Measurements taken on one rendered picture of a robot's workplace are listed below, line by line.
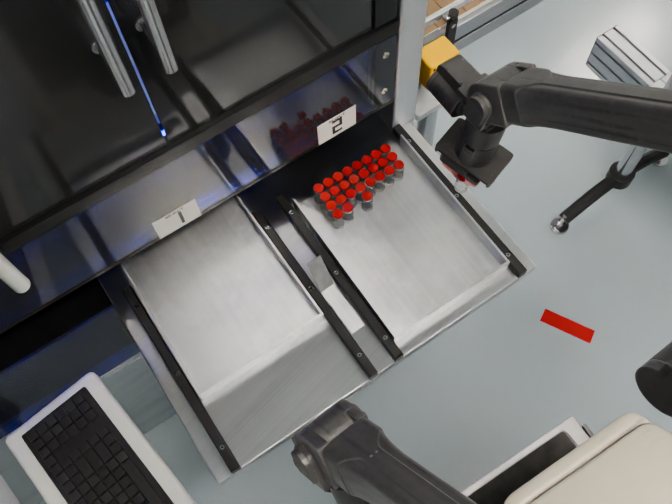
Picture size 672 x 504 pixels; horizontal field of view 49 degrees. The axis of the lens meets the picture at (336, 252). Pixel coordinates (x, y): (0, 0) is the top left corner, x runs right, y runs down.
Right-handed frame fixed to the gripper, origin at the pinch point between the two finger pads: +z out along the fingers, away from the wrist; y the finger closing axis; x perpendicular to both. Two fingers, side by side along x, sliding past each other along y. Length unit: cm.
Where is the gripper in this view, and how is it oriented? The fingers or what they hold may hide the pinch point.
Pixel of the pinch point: (463, 176)
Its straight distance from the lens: 120.9
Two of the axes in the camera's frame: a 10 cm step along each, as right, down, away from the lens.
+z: -0.1, 3.3, 9.5
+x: -6.3, 7.3, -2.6
